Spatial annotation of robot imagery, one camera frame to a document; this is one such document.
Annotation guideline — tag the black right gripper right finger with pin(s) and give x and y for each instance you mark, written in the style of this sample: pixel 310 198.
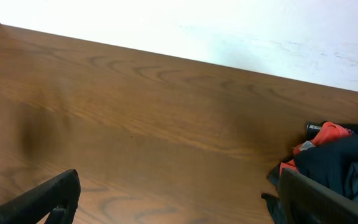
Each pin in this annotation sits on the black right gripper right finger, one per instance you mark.
pixel 298 194

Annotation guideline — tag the dark blue garment in pile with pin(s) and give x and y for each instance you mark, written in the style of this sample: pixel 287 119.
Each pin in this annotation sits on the dark blue garment in pile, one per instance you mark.
pixel 329 163

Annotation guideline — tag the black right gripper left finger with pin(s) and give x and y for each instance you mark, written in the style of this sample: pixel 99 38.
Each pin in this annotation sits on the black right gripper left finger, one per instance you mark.
pixel 56 200

